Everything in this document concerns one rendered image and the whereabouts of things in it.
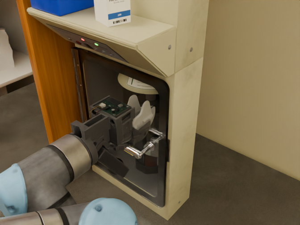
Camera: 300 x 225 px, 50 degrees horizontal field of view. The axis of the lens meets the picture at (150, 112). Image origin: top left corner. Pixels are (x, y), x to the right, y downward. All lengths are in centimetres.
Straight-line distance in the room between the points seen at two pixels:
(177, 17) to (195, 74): 17
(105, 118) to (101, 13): 20
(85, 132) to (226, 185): 63
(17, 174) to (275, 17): 78
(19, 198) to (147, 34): 33
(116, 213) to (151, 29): 34
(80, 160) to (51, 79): 41
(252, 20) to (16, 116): 100
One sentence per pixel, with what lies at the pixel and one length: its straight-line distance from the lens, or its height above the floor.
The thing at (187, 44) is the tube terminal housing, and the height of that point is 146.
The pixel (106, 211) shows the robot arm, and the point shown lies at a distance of 39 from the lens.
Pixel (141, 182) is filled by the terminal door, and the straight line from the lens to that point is 91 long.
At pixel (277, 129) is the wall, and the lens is 113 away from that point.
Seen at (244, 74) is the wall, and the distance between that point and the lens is 109.
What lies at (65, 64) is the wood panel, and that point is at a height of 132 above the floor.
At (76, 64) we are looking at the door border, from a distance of 88.
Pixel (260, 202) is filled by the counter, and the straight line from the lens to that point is 106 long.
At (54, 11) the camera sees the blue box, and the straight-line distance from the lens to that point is 70.
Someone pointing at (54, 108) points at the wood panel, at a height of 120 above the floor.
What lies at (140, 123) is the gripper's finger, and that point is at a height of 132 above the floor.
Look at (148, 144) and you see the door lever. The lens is 78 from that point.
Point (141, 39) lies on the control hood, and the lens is 55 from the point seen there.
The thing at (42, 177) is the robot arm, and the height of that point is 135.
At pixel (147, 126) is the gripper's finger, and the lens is 66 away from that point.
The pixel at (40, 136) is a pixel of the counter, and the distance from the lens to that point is 131.
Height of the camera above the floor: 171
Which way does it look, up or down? 34 degrees down
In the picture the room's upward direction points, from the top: straight up
